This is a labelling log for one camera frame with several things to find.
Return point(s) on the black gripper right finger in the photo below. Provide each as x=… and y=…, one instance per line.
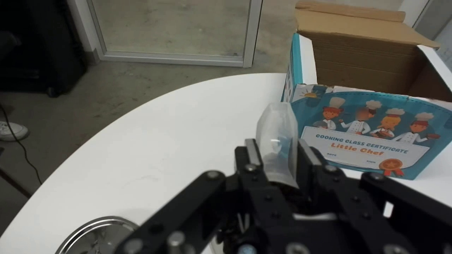
x=311, y=157

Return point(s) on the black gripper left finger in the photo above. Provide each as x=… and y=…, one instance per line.
x=253, y=157

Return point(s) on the blue printed cardboard box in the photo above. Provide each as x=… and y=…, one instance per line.
x=372, y=93

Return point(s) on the steel pot with lid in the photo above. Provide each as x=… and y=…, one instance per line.
x=96, y=237

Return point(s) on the white sneaker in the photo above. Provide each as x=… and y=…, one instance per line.
x=11, y=131

